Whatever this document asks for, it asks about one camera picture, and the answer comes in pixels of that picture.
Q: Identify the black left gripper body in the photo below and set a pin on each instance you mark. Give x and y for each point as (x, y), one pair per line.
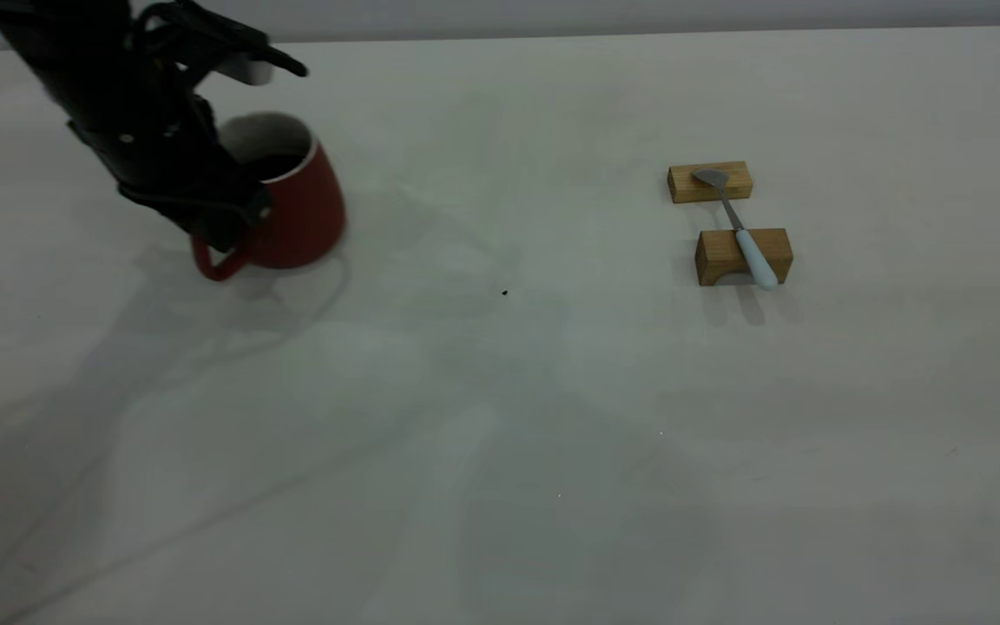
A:
(157, 161)

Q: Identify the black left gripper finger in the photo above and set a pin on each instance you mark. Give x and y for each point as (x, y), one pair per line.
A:
(235, 224)

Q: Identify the red mug with white interior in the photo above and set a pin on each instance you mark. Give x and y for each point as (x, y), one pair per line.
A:
(305, 217)

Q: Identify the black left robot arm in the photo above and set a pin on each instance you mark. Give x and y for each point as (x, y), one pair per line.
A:
(75, 52)

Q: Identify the flat rectangular wooden block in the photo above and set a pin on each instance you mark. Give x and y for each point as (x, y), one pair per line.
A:
(687, 184)

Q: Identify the arched wooden block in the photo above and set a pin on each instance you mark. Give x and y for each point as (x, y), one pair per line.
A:
(717, 252)

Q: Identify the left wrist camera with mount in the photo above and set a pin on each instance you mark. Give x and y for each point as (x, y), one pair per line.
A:
(213, 39)

